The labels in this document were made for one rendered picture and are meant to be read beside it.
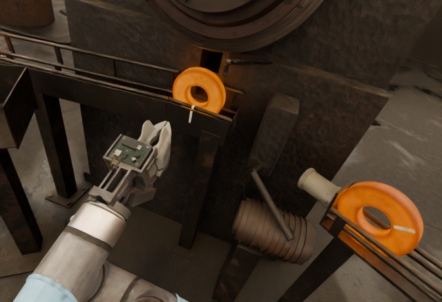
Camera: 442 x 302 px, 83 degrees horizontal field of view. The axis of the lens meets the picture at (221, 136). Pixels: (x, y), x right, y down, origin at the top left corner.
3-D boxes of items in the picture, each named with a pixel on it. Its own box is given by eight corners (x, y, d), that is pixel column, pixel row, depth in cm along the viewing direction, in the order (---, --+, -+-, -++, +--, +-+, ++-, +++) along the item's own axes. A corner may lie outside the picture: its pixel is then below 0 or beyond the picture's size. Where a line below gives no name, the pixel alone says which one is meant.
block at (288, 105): (250, 151, 85) (273, 87, 70) (272, 158, 84) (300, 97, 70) (243, 171, 76) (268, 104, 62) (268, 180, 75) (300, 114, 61)
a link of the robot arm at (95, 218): (118, 251, 41) (73, 232, 41) (132, 224, 43) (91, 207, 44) (105, 241, 34) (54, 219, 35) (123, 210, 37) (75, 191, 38)
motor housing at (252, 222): (213, 268, 107) (246, 185, 75) (262, 288, 104) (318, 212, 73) (202, 300, 96) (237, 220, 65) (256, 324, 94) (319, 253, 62)
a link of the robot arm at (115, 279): (120, 326, 44) (102, 329, 35) (66, 298, 46) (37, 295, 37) (143, 279, 49) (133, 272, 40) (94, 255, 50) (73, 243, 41)
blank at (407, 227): (346, 236, 61) (340, 243, 59) (339, 176, 58) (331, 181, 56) (427, 261, 48) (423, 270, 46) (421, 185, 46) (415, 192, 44)
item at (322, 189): (307, 181, 67) (315, 164, 64) (337, 203, 62) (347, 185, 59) (294, 189, 64) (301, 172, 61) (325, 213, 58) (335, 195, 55)
